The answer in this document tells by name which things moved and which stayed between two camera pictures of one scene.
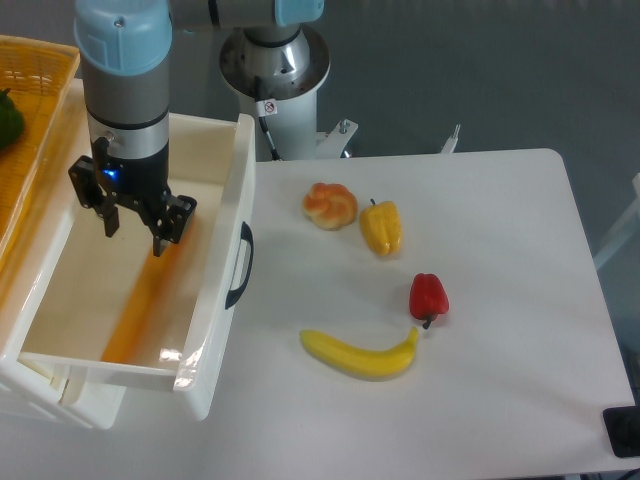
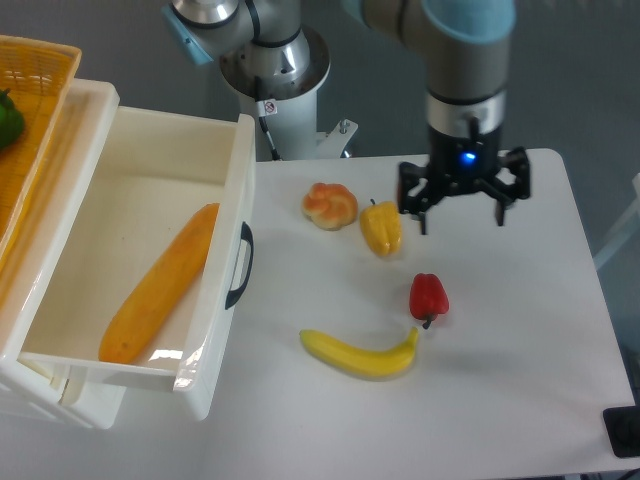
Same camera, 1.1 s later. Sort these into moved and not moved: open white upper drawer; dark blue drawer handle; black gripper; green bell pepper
Moved: black gripper
Not moved: dark blue drawer handle; green bell pepper; open white upper drawer
